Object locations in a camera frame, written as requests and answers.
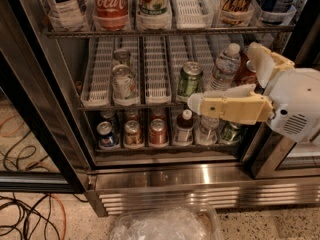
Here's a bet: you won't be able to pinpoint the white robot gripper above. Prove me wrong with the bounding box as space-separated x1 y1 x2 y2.
187 42 320 143

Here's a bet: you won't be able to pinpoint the orange soda can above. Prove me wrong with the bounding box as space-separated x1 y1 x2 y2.
219 0 254 26

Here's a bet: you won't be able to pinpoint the red Coca-Cola can front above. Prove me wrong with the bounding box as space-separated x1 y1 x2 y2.
235 60 258 85

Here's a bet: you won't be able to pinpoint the red Coca-Cola can rear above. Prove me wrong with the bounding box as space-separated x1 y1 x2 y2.
240 46 249 64

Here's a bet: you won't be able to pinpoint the clear water bottle middle shelf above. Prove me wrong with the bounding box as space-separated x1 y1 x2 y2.
207 43 241 91

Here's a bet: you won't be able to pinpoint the clear water bottle shelf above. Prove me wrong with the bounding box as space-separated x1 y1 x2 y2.
196 116 219 146
207 43 241 91

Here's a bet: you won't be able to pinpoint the green can bottom shelf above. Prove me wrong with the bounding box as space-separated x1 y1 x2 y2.
220 122 245 145

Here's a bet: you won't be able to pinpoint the green can shelf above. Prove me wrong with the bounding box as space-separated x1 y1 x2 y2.
220 122 245 145
177 61 203 101

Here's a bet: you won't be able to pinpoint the green can middle shelf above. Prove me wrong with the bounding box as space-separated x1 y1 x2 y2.
177 61 203 101

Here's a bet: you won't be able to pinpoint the clear water bottle bottom shelf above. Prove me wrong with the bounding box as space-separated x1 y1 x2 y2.
196 116 219 146

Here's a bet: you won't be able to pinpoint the empty white tray top shelf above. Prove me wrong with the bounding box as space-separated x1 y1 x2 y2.
172 0 214 30

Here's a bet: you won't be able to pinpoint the red can bottom shelf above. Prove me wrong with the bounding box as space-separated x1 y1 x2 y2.
149 119 167 145

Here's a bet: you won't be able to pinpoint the white green soda can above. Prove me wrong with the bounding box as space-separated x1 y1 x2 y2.
137 0 170 30

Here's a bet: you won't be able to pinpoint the white can middle shelf front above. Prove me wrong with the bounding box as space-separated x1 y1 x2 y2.
111 64 137 101

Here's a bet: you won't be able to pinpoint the brown can bottom shelf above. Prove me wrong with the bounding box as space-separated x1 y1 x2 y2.
125 120 142 145

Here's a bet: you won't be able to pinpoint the silver can middle shelf rear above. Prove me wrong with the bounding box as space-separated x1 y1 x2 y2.
112 48 131 66

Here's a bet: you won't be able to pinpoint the blue Pepsi can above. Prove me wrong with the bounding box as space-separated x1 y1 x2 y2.
97 121 118 149

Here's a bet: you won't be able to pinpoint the tall red Coca-Cola can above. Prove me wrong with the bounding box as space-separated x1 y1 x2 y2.
94 0 128 31

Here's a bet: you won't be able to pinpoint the fridge bottom steel grille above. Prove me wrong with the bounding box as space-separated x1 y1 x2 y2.
85 164 320 217

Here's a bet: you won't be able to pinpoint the fridge left glass door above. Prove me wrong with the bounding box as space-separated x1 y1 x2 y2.
0 0 91 193

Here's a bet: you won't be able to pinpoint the dark juice bottle white cap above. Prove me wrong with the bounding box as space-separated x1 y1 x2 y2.
173 109 194 146

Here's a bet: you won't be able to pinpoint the empty white tray middle centre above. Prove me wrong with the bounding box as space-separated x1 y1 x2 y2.
143 36 172 104

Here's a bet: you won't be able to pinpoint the empty white tray middle left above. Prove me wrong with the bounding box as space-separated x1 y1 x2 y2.
80 37 113 108

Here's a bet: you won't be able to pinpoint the clear plastic container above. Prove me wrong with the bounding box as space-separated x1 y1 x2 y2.
108 203 225 240

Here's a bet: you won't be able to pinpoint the white tea bottle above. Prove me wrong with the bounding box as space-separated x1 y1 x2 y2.
47 0 89 32

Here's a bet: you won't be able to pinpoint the top wire shelf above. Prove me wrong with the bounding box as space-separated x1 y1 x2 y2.
45 25 294 39

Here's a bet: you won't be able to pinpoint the wire shelf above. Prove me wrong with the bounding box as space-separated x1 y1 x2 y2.
45 25 294 39
77 98 190 111

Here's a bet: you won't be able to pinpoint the middle wire shelf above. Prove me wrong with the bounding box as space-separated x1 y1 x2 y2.
77 98 190 111

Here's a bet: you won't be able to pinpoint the orange cable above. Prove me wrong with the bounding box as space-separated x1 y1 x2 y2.
0 113 68 240

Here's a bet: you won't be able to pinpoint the black cables on floor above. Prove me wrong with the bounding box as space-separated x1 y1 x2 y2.
0 130 89 240

